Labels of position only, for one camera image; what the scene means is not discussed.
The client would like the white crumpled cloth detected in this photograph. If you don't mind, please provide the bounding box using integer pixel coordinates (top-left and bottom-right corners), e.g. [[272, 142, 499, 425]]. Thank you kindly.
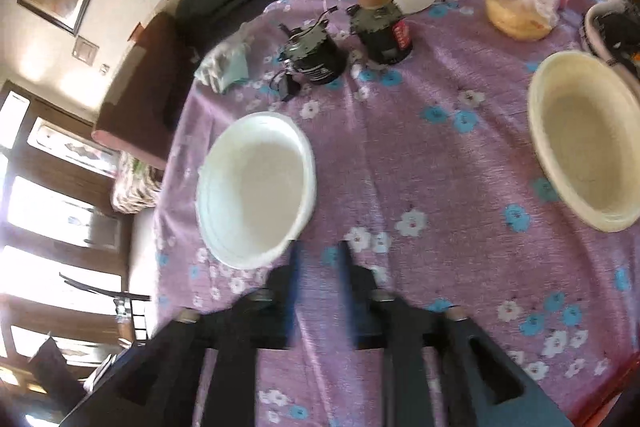
[[194, 22, 257, 96]]

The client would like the black motor with red label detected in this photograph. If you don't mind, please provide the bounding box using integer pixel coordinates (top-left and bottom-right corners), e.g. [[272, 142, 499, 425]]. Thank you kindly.
[[347, 2, 414, 67]]

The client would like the black chair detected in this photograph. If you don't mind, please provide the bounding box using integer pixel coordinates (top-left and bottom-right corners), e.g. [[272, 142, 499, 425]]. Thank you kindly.
[[59, 272, 152, 344]]

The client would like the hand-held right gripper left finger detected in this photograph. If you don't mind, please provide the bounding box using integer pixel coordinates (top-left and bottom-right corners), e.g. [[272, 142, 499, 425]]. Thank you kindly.
[[60, 239, 304, 427]]

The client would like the purple floral tablecloth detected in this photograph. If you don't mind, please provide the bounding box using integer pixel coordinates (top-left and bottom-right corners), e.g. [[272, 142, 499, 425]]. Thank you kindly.
[[152, 0, 640, 427]]

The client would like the small white disposable bowl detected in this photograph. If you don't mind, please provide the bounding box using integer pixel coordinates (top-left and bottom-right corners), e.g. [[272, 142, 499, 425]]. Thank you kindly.
[[196, 112, 319, 271]]

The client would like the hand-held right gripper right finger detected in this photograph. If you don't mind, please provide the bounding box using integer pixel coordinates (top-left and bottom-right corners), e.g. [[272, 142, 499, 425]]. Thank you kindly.
[[339, 239, 576, 427]]

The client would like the wall switch plate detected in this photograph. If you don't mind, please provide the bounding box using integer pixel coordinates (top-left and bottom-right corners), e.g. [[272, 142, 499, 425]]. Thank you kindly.
[[74, 35, 100, 66]]

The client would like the black motor with cables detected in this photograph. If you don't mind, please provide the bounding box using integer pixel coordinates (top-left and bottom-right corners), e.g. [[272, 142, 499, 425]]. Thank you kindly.
[[270, 9, 349, 102]]

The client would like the bag of bread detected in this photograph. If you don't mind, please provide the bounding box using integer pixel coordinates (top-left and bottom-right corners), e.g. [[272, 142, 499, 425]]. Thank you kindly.
[[484, 0, 562, 42]]

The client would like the patterned cushion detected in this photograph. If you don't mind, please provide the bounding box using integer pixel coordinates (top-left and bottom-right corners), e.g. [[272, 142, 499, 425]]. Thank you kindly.
[[110, 152, 164, 214]]

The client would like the brown seat cushion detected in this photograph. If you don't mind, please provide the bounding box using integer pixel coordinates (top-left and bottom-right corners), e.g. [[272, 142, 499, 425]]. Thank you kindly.
[[92, 12, 197, 170]]

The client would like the wooden framed window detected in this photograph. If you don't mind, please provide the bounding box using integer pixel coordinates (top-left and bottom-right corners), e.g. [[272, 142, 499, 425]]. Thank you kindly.
[[0, 79, 151, 408]]

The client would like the cream disposable bowl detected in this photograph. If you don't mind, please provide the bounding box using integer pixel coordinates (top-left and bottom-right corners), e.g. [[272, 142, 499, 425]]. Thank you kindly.
[[527, 51, 640, 234]]

